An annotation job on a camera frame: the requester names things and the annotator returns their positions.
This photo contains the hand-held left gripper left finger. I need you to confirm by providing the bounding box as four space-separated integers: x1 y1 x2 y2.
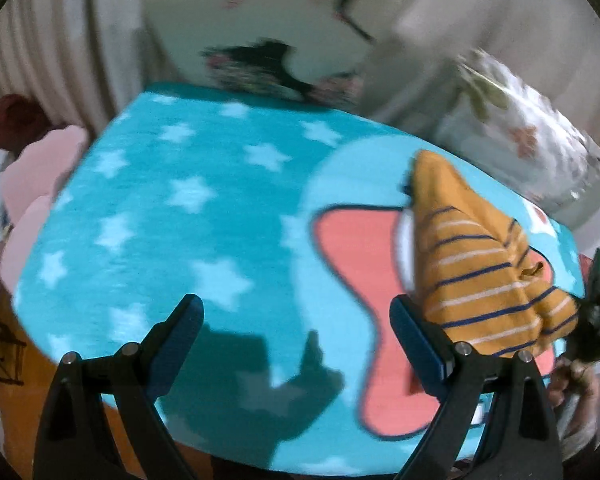
31 293 206 480

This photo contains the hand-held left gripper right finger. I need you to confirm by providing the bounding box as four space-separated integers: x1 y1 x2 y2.
388 294 564 480

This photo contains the yellow striped small shirt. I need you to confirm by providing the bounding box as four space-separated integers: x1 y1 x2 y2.
405 149 581 359

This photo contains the white pillow with dark print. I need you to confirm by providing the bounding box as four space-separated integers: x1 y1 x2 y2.
130 0 412 109

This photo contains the teal star printed blanket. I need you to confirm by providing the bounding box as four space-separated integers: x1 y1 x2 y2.
12 82 588 478

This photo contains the pink cushion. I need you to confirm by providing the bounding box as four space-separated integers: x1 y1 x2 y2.
0 124 92 292

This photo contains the ribbed white curtain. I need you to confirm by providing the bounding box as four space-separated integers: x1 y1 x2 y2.
0 0 148 128

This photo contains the dark wooden rack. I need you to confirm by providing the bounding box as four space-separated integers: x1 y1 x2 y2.
0 310 29 387

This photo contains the floral leaf print pillow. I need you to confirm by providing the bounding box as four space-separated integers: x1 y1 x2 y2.
437 49 600 213

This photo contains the person's right hand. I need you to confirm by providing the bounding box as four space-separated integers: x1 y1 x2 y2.
547 357 600 411

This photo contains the beige curtain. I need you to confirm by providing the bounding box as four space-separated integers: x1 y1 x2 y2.
360 0 486 126

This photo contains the person's right forearm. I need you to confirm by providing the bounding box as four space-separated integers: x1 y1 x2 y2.
555 400 600 463

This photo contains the dark red hat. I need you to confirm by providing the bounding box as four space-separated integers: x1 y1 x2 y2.
0 93 57 152

